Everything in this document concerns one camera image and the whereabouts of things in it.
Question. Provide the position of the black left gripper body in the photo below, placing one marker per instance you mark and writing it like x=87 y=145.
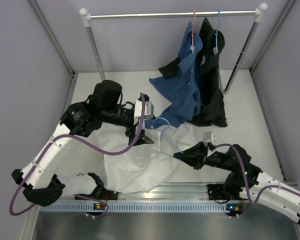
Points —
x=118 y=115

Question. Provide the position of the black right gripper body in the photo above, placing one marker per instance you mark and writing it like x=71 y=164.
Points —
x=202 y=157

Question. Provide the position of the white shirt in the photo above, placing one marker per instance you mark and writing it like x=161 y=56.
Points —
x=147 y=166

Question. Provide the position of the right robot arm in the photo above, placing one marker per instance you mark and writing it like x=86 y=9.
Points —
x=245 y=180

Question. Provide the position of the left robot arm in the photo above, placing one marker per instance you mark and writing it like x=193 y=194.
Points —
x=39 y=181

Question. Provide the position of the black shirt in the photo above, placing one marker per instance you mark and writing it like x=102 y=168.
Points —
x=212 y=109

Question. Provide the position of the blue checked shirt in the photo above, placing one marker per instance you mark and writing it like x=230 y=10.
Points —
x=181 y=90

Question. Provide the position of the pink hanger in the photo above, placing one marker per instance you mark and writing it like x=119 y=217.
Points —
x=193 y=32

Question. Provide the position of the light blue hanger with black shirt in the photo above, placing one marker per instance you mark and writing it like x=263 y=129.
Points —
x=216 y=48

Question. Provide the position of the white clothes rack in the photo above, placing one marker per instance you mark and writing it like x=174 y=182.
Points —
x=143 y=45

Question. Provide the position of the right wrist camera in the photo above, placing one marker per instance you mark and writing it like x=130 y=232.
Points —
x=209 y=137

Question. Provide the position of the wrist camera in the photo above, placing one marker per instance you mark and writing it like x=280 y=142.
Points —
x=148 y=111
x=209 y=137

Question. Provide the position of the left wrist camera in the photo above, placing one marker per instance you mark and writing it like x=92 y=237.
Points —
x=148 y=111

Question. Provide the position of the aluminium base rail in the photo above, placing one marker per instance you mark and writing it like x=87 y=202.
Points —
x=170 y=192

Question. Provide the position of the perforated cable duct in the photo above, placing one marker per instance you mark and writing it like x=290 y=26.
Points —
x=142 y=207

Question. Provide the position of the aluminium frame post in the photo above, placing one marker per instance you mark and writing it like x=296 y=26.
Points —
x=35 y=7
x=269 y=41

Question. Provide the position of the right aluminium frame post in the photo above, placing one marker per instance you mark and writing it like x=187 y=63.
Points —
x=269 y=41

